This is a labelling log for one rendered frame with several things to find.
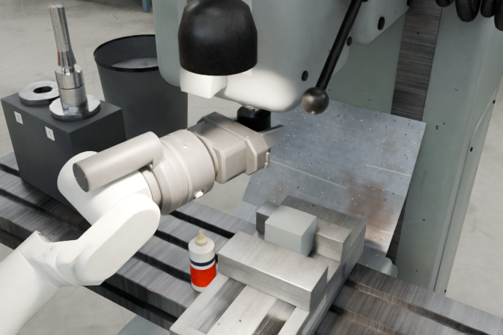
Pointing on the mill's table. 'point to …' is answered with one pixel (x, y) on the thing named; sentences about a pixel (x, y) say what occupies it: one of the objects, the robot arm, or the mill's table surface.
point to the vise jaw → (273, 270)
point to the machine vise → (205, 323)
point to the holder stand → (57, 132)
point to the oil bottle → (201, 261)
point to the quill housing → (266, 25)
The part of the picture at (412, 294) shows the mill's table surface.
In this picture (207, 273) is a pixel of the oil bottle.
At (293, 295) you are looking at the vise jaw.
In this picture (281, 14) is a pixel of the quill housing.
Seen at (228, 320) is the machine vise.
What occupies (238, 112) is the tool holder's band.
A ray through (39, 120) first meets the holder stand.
